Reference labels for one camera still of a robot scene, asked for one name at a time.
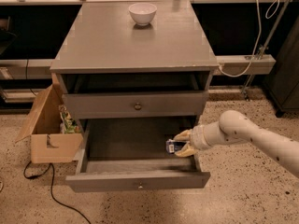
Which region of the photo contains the white ceramic bowl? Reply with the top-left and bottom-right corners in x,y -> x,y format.
128,3 -> 157,26

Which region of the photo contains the open cardboard box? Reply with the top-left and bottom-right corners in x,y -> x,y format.
16,74 -> 83,163

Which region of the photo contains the green snack bag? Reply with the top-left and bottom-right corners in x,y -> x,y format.
58,105 -> 80,133

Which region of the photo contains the closed grey upper drawer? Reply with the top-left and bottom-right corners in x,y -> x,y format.
63,91 -> 208,119

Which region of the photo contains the metal tripod stand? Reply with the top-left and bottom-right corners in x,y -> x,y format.
241,0 -> 299,102

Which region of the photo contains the dark cabinet at right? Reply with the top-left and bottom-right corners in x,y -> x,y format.
264,17 -> 299,118

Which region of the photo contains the open grey lower drawer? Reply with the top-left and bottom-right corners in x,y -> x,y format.
66,117 -> 210,192

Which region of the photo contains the white hanging cable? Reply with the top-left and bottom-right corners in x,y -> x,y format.
219,0 -> 282,78

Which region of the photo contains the dark blue rxbar wrapper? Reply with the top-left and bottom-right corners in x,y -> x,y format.
165,139 -> 185,154

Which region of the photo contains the grey wooden drawer cabinet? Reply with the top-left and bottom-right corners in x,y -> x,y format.
50,0 -> 221,135

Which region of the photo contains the black floor cable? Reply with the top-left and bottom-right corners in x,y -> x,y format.
23,161 -> 93,224

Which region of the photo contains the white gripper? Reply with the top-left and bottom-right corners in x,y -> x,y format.
174,125 -> 210,158

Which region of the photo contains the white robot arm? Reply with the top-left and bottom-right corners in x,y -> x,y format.
174,110 -> 299,177

